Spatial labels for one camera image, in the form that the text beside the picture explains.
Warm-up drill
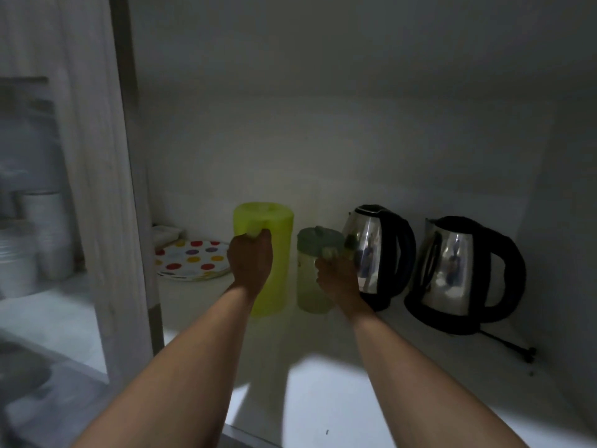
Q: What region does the person's right hand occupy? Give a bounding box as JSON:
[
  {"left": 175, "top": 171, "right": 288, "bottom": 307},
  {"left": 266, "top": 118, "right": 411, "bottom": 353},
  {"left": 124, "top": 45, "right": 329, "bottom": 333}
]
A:
[{"left": 315, "top": 254, "right": 375, "bottom": 320}]

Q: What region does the person's left hand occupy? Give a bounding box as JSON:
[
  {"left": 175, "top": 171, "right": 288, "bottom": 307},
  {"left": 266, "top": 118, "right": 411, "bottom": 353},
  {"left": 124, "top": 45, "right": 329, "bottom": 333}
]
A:
[{"left": 227, "top": 229, "right": 274, "bottom": 299}]

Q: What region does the tall yellow-green plastic pitcher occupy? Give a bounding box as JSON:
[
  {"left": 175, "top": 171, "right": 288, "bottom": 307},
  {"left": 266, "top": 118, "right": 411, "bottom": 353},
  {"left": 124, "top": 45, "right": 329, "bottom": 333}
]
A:
[{"left": 233, "top": 202, "right": 295, "bottom": 318}]

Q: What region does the small pitcher with green lid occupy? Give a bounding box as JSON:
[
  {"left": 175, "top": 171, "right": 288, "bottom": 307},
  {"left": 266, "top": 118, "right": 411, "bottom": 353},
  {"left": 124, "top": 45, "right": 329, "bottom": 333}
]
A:
[{"left": 297, "top": 226, "right": 349, "bottom": 315}]

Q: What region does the person's left forearm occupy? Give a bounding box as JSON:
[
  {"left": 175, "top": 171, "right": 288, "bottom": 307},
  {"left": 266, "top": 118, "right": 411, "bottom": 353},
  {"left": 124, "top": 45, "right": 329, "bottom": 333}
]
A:
[{"left": 70, "top": 283, "right": 259, "bottom": 448}]

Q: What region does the person's right forearm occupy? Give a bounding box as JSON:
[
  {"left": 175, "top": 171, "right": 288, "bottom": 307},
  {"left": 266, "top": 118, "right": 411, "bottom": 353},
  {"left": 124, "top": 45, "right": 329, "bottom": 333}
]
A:
[{"left": 350, "top": 309, "right": 530, "bottom": 448}]

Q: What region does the polka dot plate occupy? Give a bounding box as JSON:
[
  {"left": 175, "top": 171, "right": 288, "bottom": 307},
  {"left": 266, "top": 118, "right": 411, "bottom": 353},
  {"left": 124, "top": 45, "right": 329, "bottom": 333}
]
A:
[{"left": 154, "top": 240, "right": 232, "bottom": 282}]

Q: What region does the small white container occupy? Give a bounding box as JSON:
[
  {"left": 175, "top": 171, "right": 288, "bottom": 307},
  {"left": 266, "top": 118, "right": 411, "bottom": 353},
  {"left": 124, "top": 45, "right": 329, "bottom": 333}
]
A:
[{"left": 152, "top": 224, "right": 183, "bottom": 250}]

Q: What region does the wooden cabinet door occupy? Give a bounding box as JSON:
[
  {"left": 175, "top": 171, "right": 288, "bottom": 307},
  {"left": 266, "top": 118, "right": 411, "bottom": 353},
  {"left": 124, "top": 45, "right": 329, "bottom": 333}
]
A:
[{"left": 0, "top": 0, "right": 165, "bottom": 385}]

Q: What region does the stack of white bowls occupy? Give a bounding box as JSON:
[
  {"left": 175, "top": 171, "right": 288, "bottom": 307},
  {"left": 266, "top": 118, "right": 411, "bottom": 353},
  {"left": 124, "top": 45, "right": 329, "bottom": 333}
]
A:
[{"left": 0, "top": 221, "right": 40, "bottom": 299}]

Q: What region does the steel kettle with black handle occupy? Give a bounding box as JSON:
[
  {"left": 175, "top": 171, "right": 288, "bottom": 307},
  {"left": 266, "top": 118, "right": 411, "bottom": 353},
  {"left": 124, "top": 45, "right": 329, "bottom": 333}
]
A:
[
  {"left": 404, "top": 216, "right": 527, "bottom": 336},
  {"left": 342, "top": 204, "right": 417, "bottom": 312}
]

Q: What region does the black kettle power cord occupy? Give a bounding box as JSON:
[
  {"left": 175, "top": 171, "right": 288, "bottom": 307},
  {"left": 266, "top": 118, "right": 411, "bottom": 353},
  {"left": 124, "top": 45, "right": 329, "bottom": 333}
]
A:
[{"left": 479, "top": 329, "right": 537, "bottom": 364}]

